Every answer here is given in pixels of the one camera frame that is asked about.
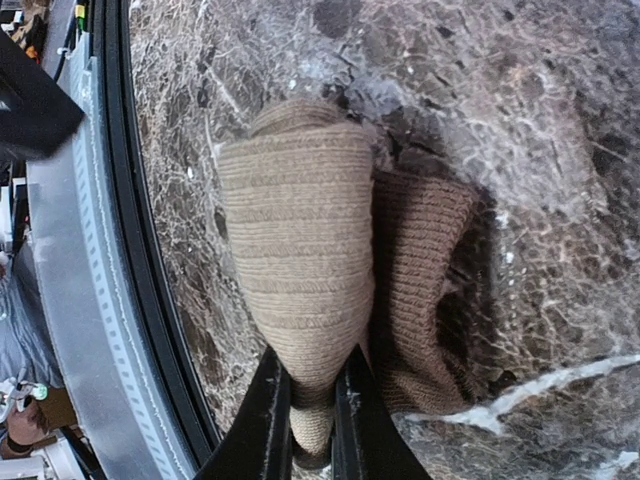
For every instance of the tan brown sock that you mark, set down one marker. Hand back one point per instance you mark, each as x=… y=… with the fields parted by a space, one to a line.
x=333 y=254

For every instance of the white slotted cable duct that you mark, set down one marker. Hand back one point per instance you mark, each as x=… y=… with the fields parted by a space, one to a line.
x=86 y=299

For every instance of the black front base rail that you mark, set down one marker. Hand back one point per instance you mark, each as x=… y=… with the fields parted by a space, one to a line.
x=173 y=387

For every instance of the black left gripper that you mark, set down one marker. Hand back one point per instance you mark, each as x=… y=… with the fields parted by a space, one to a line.
x=39 y=116

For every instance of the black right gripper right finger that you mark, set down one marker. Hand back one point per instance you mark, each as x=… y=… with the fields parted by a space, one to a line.
x=365 y=442

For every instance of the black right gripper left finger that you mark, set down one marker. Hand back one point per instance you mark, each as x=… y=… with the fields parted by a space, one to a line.
x=259 y=443

